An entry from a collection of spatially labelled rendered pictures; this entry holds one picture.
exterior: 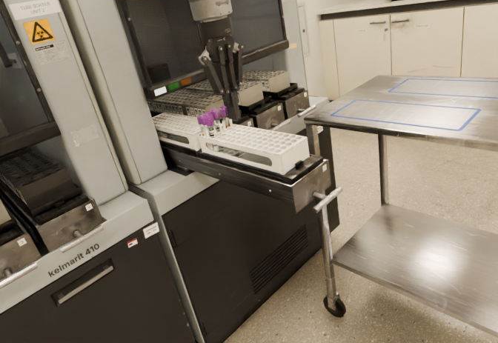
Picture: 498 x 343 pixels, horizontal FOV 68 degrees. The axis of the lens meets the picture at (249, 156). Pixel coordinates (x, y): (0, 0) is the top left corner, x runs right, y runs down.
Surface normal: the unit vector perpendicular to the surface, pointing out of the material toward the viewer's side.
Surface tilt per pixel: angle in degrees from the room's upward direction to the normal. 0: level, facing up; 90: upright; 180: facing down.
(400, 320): 0
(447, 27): 90
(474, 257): 0
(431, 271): 0
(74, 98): 90
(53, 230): 90
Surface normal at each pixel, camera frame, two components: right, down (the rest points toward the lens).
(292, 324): -0.18, -0.89
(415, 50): -0.70, 0.41
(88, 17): 0.69, 0.18
